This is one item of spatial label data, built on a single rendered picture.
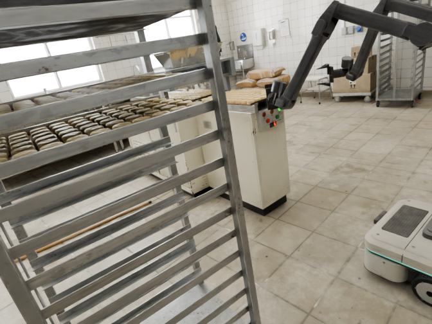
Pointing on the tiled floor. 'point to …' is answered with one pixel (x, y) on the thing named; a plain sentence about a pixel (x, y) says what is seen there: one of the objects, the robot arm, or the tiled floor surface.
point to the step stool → (317, 86)
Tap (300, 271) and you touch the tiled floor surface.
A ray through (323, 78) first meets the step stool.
